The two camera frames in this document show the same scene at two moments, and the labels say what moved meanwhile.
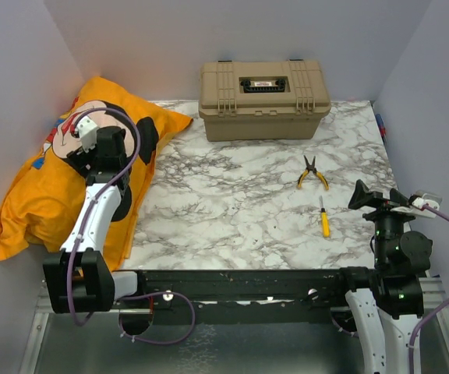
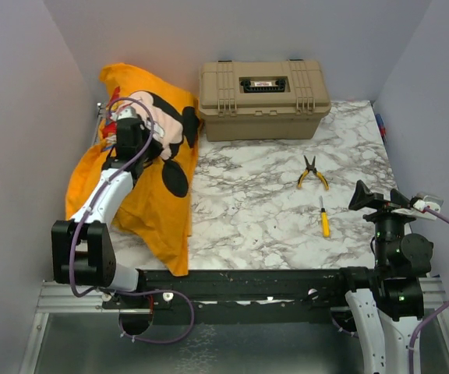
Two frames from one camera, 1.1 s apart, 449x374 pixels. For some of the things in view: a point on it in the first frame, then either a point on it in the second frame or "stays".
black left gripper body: [80, 160] -> [152, 151]
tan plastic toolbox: [263, 100] stays
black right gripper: [362, 195] stays
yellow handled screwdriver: [325, 219] stays
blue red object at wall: [382, 128] stays
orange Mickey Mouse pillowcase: [43, 202] -> [157, 213]
